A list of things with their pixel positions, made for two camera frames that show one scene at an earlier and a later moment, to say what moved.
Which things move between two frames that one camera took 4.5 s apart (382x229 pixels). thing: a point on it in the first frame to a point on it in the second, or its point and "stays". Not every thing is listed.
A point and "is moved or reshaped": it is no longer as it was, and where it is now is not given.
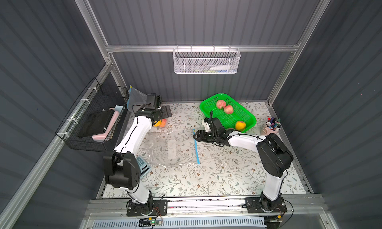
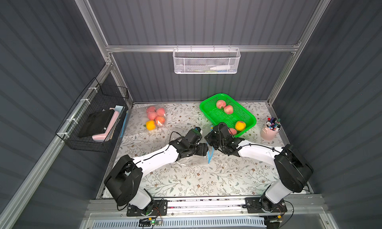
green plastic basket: (228, 110) stays
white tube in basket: (222, 67) stays
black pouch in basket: (96, 123) stays
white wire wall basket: (206, 60) stays
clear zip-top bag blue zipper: (136, 97) is moved or reshaped
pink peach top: (221, 103) stays
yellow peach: (158, 124) is moved or reshaped
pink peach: (228, 109) stays
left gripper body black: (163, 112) to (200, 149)
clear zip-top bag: (173, 147) is moved or reshaped
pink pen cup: (271, 127) stays
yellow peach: (240, 125) stays
